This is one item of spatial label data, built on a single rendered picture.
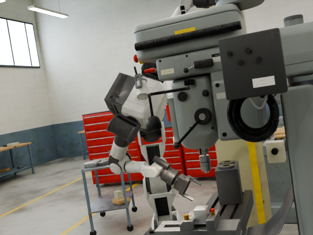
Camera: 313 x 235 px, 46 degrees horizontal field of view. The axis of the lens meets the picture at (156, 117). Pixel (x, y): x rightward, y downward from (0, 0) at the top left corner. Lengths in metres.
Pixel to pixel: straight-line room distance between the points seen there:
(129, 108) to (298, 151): 0.95
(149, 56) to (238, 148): 1.99
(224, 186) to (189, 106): 0.61
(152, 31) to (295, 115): 0.68
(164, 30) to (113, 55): 10.35
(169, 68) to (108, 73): 10.44
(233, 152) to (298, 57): 2.05
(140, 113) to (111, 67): 9.98
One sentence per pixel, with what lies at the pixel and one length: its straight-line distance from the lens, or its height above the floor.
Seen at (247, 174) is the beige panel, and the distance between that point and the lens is 3.48.
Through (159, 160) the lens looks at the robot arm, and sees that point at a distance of 2.02.
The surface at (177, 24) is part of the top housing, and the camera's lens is 1.58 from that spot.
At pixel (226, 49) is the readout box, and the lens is 1.28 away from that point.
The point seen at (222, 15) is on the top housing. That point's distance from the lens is 1.54.
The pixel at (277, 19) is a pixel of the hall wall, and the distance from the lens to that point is 10.75.
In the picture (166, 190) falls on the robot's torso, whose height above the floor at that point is 0.97.
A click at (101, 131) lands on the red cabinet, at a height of 1.08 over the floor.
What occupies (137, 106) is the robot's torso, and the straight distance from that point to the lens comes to 2.02.
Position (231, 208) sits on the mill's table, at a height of 0.94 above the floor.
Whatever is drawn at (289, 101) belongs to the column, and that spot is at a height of 1.47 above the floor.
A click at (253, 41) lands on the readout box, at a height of 1.69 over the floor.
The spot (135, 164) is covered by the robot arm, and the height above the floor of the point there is 1.20.
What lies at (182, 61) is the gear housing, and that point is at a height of 1.70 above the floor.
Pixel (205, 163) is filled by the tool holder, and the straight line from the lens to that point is 1.69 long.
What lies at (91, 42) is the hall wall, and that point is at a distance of 12.33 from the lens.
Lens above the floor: 1.56
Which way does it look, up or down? 3 degrees down
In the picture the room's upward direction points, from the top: 9 degrees counter-clockwise
